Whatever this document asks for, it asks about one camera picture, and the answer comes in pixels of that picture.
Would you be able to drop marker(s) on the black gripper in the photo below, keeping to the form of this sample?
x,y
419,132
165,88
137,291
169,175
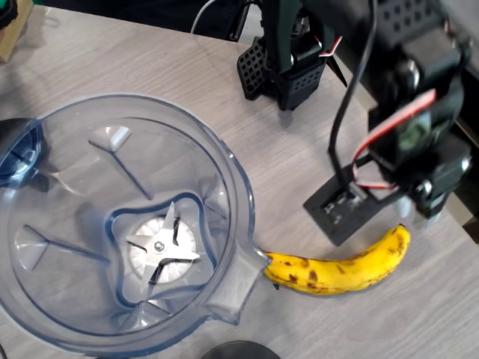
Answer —
x,y
434,196

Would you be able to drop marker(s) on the spotted yellow banana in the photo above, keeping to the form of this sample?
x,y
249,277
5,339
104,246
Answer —
x,y
337,278

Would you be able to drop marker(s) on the steel blender blade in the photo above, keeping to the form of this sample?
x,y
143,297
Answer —
x,y
161,247

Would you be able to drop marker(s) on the clear plastic blender jar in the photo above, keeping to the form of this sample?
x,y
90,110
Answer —
x,y
75,168

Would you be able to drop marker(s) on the black table clamp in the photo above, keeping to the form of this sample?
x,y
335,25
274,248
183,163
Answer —
x,y
337,73

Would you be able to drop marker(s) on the black round lid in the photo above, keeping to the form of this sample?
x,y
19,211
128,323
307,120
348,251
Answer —
x,y
239,351

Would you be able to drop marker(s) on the light wooden box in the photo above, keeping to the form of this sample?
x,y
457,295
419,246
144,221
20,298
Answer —
x,y
15,37

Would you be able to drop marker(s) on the dark object on box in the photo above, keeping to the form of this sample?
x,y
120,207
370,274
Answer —
x,y
7,11

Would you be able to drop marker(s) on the brown wooden rail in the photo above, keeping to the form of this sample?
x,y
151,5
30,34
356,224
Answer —
x,y
469,132

